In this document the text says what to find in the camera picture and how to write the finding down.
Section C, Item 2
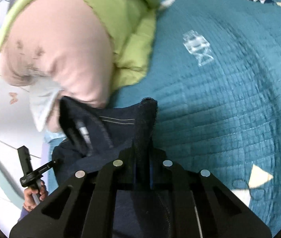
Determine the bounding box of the person's left forearm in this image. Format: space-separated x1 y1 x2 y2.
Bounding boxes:
17 207 33 223

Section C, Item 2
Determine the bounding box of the navy zip jacket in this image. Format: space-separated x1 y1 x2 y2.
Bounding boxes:
51 96 200 238

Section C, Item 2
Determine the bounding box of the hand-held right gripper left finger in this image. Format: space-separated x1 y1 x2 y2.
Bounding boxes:
9 141 138 238

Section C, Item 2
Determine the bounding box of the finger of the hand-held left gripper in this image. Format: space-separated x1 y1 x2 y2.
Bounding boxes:
40 161 57 173

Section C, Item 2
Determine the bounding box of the teal quilted printed blanket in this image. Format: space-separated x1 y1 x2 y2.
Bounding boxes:
43 0 281 238

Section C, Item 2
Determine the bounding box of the white cloth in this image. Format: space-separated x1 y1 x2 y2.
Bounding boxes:
29 84 62 132

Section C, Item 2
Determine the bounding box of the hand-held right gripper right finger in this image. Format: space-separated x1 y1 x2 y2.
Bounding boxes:
150 148 273 238

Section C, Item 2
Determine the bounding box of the pink pillow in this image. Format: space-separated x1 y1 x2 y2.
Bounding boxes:
0 0 114 132

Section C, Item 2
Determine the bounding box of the person's left hand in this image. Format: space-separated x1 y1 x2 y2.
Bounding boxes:
23 180 48 212

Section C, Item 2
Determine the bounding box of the white butterfly print sheet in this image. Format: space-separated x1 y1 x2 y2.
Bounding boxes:
0 53 45 159

